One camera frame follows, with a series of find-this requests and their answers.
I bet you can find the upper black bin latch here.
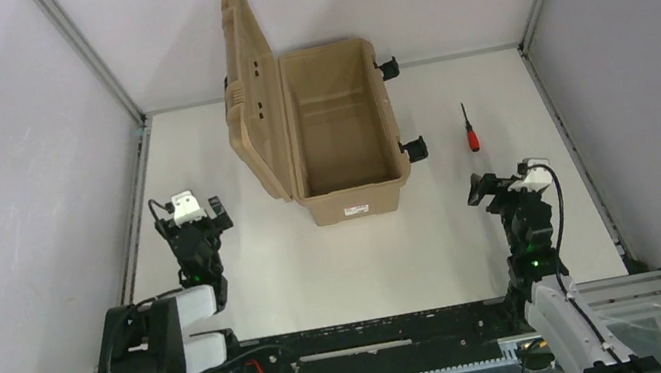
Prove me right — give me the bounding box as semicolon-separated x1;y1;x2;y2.
374;56;400;82

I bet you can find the tan plastic storage bin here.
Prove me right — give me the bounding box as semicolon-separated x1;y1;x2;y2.
278;37;411;227

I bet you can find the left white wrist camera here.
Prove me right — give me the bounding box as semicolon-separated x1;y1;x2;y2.
170;190;208;227

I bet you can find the red handled screwdriver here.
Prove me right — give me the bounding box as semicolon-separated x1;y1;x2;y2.
461;104;481;153

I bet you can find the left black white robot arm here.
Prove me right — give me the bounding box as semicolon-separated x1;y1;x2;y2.
96;192;233;373

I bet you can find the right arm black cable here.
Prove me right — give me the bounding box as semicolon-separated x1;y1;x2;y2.
522;152;635;373

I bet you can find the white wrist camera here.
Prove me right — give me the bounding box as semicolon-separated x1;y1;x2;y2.
170;190;208;227
508;158;554;193

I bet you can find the tan hinged bin lid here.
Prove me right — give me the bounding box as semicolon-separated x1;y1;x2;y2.
220;0;294;202

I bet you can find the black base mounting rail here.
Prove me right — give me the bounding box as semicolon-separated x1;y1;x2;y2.
205;298;531;373

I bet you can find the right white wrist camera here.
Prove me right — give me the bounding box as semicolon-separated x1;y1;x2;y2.
508;158;554;193

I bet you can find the lower black bin latch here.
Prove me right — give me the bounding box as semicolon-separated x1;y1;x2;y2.
398;135;429;164

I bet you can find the black bin latch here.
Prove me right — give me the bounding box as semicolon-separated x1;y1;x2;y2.
374;56;400;82
398;135;429;164

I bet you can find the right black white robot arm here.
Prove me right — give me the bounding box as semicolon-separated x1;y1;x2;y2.
467;158;661;373

